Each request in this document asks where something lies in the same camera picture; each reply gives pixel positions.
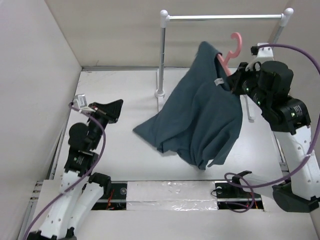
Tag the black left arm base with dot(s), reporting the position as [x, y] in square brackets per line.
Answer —
[116, 200]

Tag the pink plastic hanger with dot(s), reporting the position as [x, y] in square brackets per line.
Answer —
[224, 61]

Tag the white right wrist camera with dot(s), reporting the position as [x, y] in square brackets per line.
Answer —
[261, 53]

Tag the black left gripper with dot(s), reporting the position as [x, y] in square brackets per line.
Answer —
[110, 111]

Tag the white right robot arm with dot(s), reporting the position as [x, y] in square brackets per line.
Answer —
[268, 86]

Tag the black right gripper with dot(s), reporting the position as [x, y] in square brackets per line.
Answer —
[235, 80]

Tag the blue t shirt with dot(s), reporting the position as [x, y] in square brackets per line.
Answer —
[202, 134]

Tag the white metal clothes rack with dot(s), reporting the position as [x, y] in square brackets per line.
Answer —
[205, 68]

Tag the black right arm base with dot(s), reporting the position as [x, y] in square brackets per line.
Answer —
[233, 198]

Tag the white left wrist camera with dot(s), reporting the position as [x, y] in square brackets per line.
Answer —
[79, 104]

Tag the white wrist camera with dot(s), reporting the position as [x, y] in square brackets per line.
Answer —
[261, 53]
[79, 104]

